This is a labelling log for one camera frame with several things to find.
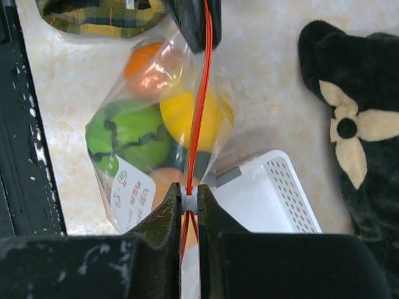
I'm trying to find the yellow black plaid shirt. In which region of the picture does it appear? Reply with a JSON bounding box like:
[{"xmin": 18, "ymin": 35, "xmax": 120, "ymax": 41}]
[{"xmin": 36, "ymin": 0, "xmax": 168, "ymax": 39}]

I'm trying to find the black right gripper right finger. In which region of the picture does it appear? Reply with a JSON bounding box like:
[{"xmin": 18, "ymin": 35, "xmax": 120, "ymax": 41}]
[{"xmin": 198, "ymin": 185, "xmax": 391, "ymax": 298}]

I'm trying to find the white perforated plastic basket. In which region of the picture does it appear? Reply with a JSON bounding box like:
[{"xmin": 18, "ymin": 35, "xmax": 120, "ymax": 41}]
[{"xmin": 211, "ymin": 150, "xmax": 322, "ymax": 234}]

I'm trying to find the green striped toy melon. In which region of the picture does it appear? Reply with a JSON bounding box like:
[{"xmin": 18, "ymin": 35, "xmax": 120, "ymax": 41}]
[{"xmin": 85, "ymin": 99, "xmax": 172, "ymax": 177}]

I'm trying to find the clear zip bag orange zipper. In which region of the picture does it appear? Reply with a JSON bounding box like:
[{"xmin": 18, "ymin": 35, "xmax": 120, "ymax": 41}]
[{"xmin": 85, "ymin": 1, "xmax": 234, "ymax": 298}]

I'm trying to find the orange tangerine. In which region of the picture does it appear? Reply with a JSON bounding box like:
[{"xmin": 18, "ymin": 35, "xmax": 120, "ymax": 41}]
[{"xmin": 123, "ymin": 42, "xmax": 163, "ymax": 80}]

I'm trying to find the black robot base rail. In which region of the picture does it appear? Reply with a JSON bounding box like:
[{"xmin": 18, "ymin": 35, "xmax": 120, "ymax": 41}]
[{"xmin": 1, "ymin": 1, "xmax": 67, "ymax": 237}]

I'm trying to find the yellow lemon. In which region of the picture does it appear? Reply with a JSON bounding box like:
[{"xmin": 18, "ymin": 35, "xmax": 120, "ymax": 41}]
[{"xmin": 159, "ymin": 88, "xmax": 234, "ymax": 153}]

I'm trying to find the dark green avocado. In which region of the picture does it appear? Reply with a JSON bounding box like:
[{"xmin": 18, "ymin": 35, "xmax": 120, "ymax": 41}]
[{"xmin": 165, "ymin": 145, "xmax": 216, "ymax": 181}]

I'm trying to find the orange peach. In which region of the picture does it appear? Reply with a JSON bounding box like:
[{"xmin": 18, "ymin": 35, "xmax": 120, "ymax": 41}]
[{"xmin": 148, "ymin": 168, "xmax": 200, "ymax": 250}]

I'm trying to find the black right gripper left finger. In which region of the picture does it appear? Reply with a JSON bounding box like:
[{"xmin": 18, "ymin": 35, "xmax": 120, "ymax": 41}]
[{"xmin": 1, "ymin": 183, "xmax": 181, "ymax": 298}]

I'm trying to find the black floral plush pillow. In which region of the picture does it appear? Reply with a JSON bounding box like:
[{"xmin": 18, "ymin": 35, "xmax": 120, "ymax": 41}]
[{"xmin": 298, "ymin": 20, "xmax": 398, "ymax": 298}]

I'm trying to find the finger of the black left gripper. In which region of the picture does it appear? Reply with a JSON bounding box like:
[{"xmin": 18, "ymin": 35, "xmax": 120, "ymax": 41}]
[
  {"xmin": 208, "ymin": 0, "xmax": 222, "ymax": 49},
  {"xmin": 163, "ymin": 0, "xmax": 205, "ymax": 52}
]

